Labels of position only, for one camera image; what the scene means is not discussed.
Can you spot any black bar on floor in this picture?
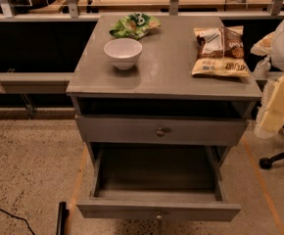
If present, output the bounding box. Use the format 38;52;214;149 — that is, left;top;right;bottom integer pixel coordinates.
56;202;69;235

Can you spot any black floor cable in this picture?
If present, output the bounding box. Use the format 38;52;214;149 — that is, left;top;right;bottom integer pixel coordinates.
0;187;37;235

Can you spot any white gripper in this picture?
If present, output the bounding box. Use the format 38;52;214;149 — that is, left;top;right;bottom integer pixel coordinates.
251;32;284;139

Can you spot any white ceramic bowl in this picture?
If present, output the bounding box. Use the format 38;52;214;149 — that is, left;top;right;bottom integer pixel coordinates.
104;38;143;70

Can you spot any grey top drawer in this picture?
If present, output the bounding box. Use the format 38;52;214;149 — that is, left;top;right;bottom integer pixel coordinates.
75;116;247;146

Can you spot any clear sanitizer pump bottle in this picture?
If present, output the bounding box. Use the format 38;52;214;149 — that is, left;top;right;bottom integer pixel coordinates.
253;56;271;78

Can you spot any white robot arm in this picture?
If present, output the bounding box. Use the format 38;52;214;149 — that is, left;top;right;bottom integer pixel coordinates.
251;20;284;138

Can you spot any brown yellow chip bag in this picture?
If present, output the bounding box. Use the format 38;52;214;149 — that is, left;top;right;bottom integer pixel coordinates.
192;25;250;77

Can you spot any grey drawer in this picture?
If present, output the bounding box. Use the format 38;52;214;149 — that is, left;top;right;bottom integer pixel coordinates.
77;145;241;221
75;116;247;146

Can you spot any green chip bag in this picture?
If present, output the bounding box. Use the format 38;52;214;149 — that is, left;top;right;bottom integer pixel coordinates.
109;12;161;40

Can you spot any grey wooden drawer cabinet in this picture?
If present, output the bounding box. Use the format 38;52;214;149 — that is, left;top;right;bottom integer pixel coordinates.
68;17;260;168

